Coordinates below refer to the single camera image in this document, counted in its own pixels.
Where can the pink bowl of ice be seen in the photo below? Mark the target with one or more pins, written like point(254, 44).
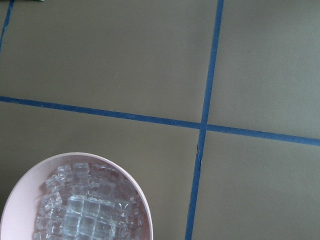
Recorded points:
point(20, 210)

